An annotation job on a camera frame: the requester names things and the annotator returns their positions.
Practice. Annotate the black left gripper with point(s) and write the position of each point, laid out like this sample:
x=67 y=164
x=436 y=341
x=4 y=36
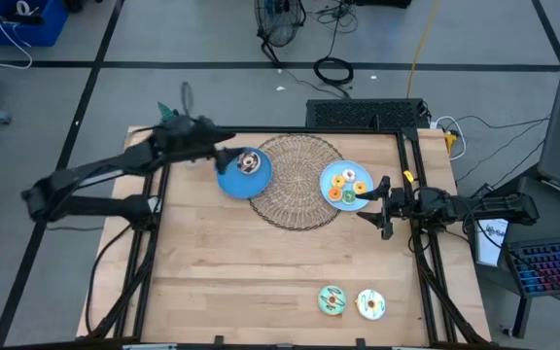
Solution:
x=187 y=138

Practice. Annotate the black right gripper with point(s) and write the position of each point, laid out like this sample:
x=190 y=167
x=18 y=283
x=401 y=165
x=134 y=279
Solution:
x=399 y=208

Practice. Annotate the large chocolate donut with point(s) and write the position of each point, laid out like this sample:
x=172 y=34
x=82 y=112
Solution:
x=242 y=163

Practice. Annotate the small green donut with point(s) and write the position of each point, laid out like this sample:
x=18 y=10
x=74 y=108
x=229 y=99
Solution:
x=345 y=197

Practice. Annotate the small pink donut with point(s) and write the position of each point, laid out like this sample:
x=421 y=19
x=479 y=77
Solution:
x=345 y=175

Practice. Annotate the small orange donut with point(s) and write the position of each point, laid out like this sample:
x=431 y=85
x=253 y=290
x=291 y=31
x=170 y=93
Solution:
x=331 y=194

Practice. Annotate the large white iced donut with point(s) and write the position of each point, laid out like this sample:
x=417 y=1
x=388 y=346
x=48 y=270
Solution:
x=362 y=304

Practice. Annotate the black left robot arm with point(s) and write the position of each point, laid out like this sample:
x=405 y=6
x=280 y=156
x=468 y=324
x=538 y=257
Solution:
x=95 y=170

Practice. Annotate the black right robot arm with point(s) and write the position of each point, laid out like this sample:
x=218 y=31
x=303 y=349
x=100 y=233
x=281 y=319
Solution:
x=494 y=209

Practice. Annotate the light blue plate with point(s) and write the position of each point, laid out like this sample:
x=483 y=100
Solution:
x=365 y=171

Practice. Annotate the dark blue plate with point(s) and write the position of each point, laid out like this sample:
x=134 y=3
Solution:
x=246 y=188

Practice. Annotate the small yellow tag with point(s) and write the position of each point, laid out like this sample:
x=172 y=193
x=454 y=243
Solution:
x=410 y=176

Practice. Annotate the green plant in white pot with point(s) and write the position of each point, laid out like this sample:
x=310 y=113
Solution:
x=165 y=113

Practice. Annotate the round woven placemat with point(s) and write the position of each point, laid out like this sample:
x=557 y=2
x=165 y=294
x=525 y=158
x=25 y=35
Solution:
x=294 y=209

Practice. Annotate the black computer case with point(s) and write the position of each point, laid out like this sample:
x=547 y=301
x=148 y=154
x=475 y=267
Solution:
x=362 y=114

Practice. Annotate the yellow plug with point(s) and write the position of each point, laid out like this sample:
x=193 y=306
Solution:
x=449 y=142

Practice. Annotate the large mint green donut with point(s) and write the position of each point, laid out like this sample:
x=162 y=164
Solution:
x=324 y=300

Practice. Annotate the white paper sheet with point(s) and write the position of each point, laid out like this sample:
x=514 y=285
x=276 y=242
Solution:
x=490 y=243

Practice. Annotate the black floor fan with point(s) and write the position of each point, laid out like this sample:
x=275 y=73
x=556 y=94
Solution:
x=280 y=22

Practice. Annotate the black desk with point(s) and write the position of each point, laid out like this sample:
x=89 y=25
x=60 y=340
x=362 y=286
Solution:
x=523 y=301

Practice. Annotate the backlit black keyboard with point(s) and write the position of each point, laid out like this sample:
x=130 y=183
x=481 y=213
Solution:
x=552 y=265

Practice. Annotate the blue plastic bin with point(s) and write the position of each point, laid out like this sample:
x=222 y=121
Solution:
x=46 y=29

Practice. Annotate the black aluminium table frame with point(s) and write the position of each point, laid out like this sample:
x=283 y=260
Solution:
x=285 y=129

